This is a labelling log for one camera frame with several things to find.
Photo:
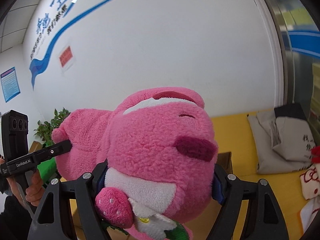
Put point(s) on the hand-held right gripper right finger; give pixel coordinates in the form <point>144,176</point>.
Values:
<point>217,190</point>

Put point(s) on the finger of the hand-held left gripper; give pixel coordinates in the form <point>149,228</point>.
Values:
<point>52,151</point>

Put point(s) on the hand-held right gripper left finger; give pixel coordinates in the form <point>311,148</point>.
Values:
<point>101,180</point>

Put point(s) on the brown cardboard box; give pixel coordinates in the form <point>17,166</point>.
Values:
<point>225,161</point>

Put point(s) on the pink bear plush toy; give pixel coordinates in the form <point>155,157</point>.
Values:
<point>150,142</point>

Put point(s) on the person's left forearm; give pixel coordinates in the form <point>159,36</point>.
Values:
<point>12,217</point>

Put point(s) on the person's left hand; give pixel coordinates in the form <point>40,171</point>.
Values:
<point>35,190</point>

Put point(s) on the green board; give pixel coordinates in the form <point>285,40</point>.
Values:
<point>48,167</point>

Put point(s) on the large green potted plant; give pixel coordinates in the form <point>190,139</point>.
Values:
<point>47,130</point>

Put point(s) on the grey folded garment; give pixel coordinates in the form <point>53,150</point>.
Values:
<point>267,150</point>

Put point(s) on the white paper orange edge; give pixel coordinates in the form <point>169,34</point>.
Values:
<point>307,212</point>

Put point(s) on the red and white printed cloth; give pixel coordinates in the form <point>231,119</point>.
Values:
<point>311,180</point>

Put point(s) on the black cloth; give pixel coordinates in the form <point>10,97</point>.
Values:
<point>291,112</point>

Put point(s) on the blue door banner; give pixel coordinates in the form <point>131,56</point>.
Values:
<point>305,42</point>

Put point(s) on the blue wall poster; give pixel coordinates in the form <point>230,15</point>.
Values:
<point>10,83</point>

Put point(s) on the blue wave wall decal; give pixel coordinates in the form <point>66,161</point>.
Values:
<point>37,66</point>

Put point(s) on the red wall sign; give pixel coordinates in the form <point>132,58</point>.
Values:
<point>66,57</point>

